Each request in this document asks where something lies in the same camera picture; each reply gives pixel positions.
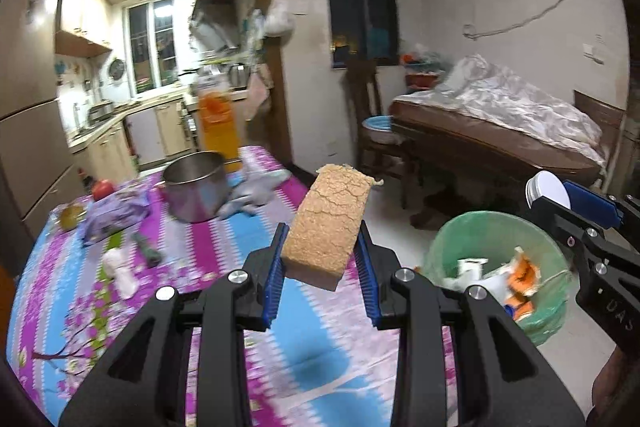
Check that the kitchen window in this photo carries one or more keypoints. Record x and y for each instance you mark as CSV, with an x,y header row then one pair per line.
x,y
151,45

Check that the bread bun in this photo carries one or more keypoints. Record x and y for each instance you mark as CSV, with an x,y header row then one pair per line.
x,y
70,217

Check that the dark wooden dining table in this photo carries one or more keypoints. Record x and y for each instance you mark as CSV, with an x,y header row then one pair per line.
x,y
478,148

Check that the purple snack bag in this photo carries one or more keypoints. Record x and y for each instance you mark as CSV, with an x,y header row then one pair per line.
x,y
114,213

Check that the white round lid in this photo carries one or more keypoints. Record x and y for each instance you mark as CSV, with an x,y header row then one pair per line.
x,y
546,184

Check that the white plastic sheet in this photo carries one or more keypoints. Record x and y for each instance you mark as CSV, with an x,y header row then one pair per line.
x,y
479,89

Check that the wooden chair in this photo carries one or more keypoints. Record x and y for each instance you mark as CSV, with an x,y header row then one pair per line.
x,y
379,150

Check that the hanging white plastic bag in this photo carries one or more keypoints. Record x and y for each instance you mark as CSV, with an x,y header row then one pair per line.
x,y
279,21

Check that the green scrub roll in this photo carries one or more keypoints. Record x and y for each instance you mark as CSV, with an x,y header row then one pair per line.
x,y
151,255

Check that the grey glove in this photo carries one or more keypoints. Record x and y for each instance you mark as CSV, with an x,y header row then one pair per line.
x,y
253,192

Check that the pink hanging towel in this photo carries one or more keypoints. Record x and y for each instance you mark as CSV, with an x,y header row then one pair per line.
x,y
257,92

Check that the steel pot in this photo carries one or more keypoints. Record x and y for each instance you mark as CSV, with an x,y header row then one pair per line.
x,y
195,186

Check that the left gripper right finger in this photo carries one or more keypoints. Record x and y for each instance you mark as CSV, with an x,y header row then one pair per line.
x,y
502,379

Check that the red apple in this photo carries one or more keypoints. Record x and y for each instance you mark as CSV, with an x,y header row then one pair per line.
x,y
102,189

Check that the grey refrigerator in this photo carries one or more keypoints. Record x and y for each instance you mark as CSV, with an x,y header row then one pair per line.
x,y
37,168

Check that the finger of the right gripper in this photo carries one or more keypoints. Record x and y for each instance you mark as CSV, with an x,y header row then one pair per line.
x,y
582,241
609,212

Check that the orange juice bottle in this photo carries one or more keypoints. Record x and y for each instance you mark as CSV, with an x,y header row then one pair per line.
x,y
217,124

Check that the yellow sponge block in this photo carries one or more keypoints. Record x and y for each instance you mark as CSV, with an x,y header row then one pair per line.
x,y
324,229

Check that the purple floral tablecloth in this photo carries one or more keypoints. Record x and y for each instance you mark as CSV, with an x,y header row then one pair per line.
x,y
321,362

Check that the person right hand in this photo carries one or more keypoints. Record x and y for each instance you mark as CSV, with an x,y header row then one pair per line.
x,y
610,378

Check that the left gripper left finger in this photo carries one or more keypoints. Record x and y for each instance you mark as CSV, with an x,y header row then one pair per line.
x,y
140,380

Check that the blue basin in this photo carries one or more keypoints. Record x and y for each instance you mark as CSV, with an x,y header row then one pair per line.
x,y
379,130

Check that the orange white paper bag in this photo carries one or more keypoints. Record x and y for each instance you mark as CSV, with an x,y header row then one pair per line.
x,y
522,283

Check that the white rag bundle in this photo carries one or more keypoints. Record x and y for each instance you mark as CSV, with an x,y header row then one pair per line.
x,y
116,268

